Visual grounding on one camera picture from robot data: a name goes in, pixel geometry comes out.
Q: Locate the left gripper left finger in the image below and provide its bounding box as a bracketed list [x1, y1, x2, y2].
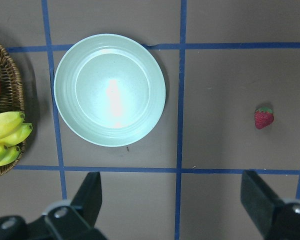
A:
[43, 172, 106, 240]

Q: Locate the brown wicker basket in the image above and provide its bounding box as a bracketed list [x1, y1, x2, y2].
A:
[0, 36, 26, 179]

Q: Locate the light green plate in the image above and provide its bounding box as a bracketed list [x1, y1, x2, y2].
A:
[54, 34, 166, 147]

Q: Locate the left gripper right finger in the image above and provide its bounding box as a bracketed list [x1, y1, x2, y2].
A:
[240, 170, 300, 240]

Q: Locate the yellow banana bunch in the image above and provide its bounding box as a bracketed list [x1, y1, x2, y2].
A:
[0, 111, 33, 167]

